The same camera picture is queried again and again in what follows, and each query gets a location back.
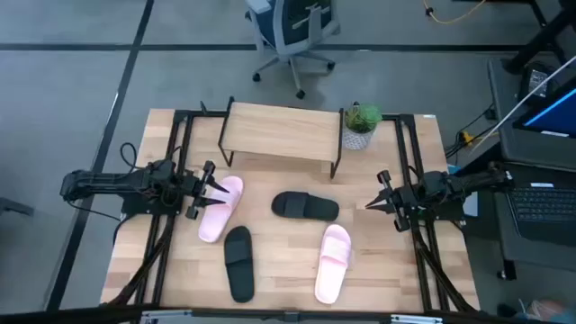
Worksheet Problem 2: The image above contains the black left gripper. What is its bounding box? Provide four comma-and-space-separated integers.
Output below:
182, 159, 231, 221

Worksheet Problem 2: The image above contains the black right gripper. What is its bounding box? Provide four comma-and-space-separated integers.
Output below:
364, 169, 420, 234

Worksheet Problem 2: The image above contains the pink slide sandal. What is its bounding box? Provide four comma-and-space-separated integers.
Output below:
313, 223, 353, 305
197, 175, 245, 244

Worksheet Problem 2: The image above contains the black slide sandal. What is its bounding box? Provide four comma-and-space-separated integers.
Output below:
223, 225, 256, 304
270, 191, 340, 222

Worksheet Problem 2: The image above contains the green plant in patterned pot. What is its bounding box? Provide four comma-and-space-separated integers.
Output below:
340, 102, 383, 151

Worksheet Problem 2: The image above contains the black crossbar with silver brackets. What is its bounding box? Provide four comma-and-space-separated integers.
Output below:
0, 304, 576, 324

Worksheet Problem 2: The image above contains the black laptop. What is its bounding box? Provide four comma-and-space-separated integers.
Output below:
502, 181, 576, 248

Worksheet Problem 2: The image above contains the black side desk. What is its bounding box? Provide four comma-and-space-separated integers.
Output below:
452, 56, 576, 281

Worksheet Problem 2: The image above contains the grey office chair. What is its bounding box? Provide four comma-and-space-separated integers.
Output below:
244, 0, 342, 101

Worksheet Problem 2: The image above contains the monitor with blue screen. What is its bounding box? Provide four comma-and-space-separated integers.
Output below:
512, 74, 576, 140

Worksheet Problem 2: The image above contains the black power adapter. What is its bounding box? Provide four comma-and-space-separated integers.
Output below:
517, 61, 562, 104

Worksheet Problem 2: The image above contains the person's foot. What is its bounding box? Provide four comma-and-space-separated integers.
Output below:
524, 298, 569, 324

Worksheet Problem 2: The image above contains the dark grey furniture foot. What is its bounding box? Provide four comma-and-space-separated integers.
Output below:
0, 196, 35, 218

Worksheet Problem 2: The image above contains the black table leg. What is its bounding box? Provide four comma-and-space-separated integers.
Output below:
502, 0, 576, 76

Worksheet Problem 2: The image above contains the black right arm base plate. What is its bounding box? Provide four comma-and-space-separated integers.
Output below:
401, 186, 467, 222

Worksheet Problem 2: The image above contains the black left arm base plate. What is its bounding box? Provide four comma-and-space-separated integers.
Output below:
120, 179, 186, 217

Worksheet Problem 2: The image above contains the black aluminium rig frame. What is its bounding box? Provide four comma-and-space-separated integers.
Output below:
101, 101, 482, 314

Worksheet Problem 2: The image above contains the wooden shelf with black frame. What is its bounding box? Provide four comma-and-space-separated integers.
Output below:
217, 95, 346, 180

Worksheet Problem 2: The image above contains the black cable bundle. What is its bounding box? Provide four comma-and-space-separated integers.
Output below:
411, 222, 479, 314
107, 214, 176, 307

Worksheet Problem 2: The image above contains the white cable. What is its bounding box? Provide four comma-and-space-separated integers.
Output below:
470, 53, 576, 154

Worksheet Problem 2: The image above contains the yellow floor cable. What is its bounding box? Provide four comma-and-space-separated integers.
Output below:
420, 0, 488, 26

